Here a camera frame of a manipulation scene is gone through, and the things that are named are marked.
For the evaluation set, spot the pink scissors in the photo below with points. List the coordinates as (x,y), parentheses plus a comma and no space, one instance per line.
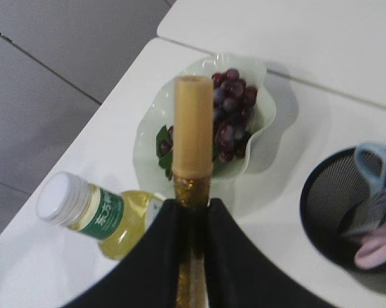
(372,252)

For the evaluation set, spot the green wavy glass plate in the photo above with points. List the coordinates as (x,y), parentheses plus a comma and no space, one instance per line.
(149,175)

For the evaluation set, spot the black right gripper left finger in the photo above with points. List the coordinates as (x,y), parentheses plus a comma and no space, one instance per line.
(148,275)

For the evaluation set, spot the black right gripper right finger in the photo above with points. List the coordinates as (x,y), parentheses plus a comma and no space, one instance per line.
(239,275)

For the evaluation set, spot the purple artificial grape bunch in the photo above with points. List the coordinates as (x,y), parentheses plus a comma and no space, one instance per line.
(233,111)

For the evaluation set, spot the blue scissors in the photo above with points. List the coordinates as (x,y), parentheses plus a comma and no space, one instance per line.
(370,161)

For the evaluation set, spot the black mesh pen holder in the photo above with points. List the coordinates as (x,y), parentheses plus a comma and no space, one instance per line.
(332,189)

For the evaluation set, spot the gold glitter pen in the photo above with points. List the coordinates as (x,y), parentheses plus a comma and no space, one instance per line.
(192,167)

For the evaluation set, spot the yellow tea bottle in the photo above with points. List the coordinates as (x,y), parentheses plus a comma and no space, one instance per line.
(116,221)

